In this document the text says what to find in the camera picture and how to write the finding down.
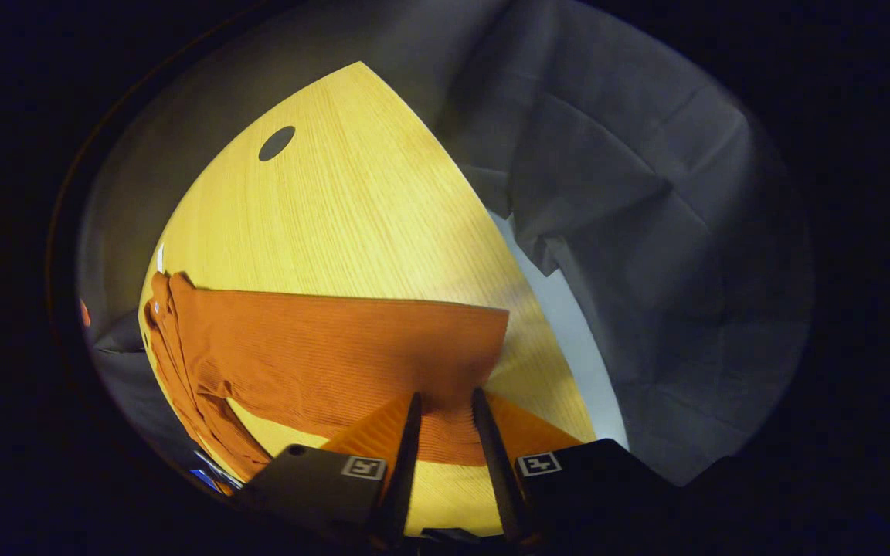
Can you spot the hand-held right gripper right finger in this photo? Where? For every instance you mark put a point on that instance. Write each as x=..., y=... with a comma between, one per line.
x=495, y=463

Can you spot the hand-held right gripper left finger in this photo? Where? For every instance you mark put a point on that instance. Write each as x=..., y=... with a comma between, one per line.
x=406, y=463

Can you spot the orange ribbed shirt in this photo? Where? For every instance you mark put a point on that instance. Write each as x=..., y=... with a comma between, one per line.
x=337, y=347

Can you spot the blue lit screen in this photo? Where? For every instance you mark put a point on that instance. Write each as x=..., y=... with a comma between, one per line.
x=213, y=472

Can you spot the black backdrop cloth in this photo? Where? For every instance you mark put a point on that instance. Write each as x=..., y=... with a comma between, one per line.
x=646, y=232

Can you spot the black table grommet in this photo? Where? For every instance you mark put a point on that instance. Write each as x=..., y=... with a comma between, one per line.
x=276, y=143

